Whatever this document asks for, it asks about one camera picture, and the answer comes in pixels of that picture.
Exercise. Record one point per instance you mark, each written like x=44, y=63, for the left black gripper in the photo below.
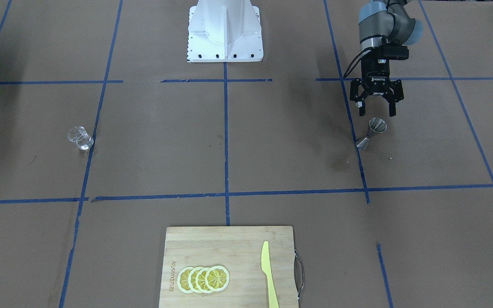
x=374, y=71

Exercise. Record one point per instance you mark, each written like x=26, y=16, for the bamboo cutting board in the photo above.
x=190, y=251

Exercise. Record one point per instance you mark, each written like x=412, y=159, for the clear glass beaker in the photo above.
x=80, y=137

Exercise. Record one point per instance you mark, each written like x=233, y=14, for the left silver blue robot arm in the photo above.
x=385, y=32

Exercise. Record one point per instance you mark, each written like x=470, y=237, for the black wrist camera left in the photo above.
x=395, y=52

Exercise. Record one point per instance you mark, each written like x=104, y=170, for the steel double jigger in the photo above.
x=375, y=126

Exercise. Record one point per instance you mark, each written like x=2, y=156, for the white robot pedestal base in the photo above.
x=224, y=31

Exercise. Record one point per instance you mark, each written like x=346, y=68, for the yellow plastic knife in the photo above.
x=267, y=270

